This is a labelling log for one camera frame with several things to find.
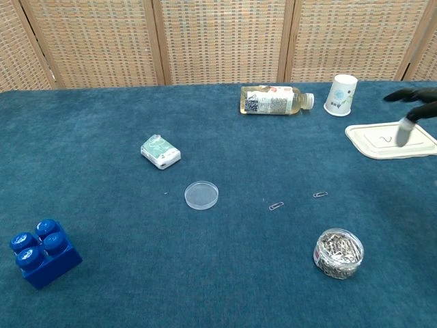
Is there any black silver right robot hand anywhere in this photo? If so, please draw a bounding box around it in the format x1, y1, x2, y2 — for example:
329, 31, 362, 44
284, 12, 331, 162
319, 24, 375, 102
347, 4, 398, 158
383, 87, 437, 148

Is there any beige rectangular container lid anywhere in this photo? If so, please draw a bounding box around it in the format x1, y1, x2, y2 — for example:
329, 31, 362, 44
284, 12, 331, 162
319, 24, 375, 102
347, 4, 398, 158
344, 121, 437, 161

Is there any clear jar of paper clips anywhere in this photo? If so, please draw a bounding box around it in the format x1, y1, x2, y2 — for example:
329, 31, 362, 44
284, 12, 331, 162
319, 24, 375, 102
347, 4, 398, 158
313, 228, 365, 280

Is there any clear round plastic lid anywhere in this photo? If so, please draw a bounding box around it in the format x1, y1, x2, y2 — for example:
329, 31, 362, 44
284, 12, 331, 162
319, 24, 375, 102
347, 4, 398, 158
184, 180, 220, 210

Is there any white paper cup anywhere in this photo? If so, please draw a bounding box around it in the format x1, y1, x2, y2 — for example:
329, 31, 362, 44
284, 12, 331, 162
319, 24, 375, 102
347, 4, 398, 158
323, 74, 358, 118

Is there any plastic bottle of yellow drink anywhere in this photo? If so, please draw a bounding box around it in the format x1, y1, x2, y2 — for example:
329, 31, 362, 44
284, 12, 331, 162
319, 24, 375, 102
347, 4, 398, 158
240, 85, 315, 116

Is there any woven wooden folding screen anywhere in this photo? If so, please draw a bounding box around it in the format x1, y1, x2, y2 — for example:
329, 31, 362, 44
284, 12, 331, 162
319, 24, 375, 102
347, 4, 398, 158
0, 0, 437, 92

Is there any green white tissue pack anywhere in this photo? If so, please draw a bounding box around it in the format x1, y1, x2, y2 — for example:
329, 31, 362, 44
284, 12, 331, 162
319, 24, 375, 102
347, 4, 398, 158
140, 133, 182, 170

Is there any blue toy building block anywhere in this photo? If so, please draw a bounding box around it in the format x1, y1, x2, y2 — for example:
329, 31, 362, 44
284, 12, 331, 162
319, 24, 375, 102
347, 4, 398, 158
9, 218, 83, 291

